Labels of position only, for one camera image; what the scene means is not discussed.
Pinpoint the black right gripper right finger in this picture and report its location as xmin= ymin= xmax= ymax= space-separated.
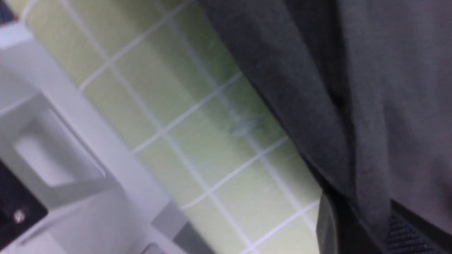
xmin=385 ymin=201 xmax=452 ymax=254

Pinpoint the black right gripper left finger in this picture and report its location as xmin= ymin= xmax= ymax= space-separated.
xmin=315 ymin=192 xmax=382 ymax=254

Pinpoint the gray long-sleeved shirt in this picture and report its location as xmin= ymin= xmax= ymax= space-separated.
xmin=196 ymin=0 xmax=452 ymax=254

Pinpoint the light green checkered tablecloth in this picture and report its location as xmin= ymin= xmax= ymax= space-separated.
xmin=7 ymin=0 xmax=321 ymax=254

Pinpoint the white table frame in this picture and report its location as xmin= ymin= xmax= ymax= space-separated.
xmin=1 ymin=22 xmax=185 ymax=254

